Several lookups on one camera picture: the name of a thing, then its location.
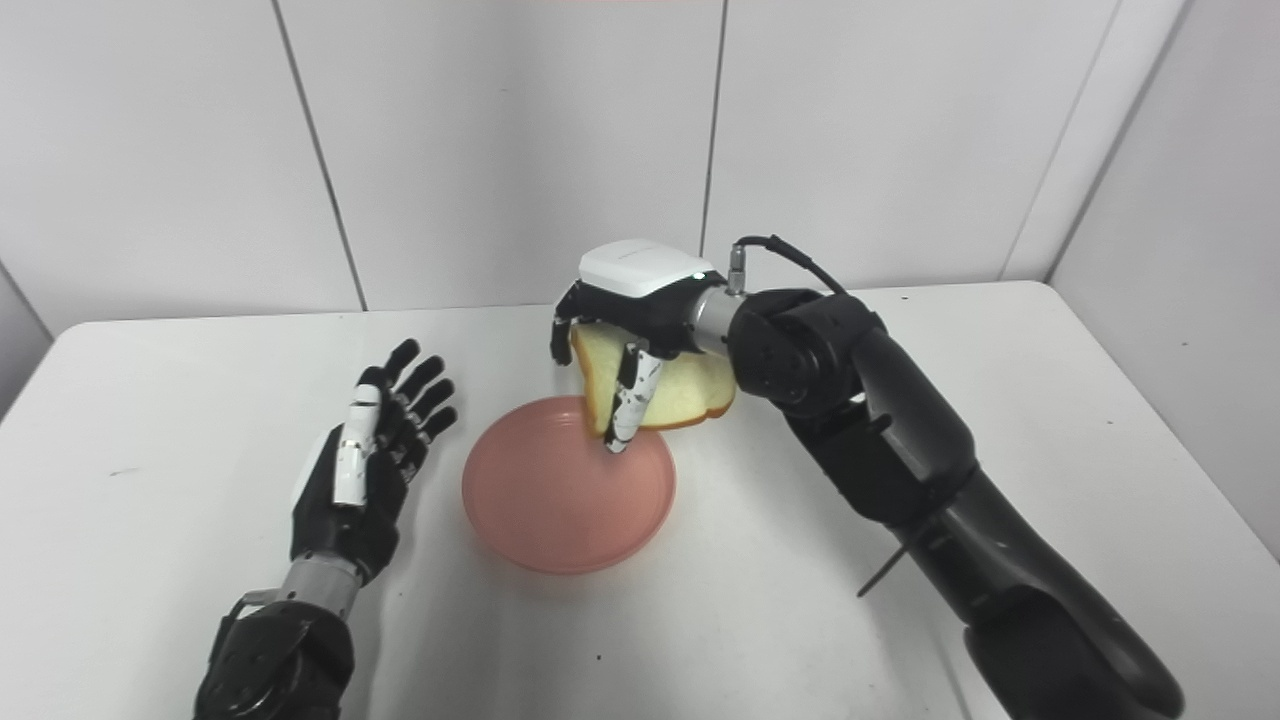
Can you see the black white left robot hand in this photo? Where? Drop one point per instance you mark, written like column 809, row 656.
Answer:
column 345, row 530

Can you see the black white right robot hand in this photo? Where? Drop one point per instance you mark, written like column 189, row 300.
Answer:
column 640, row 280

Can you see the slice of white bread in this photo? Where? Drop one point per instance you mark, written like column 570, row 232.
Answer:
column 690, row 390

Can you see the pink round plate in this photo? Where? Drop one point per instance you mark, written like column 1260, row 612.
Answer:
column 560, row 500

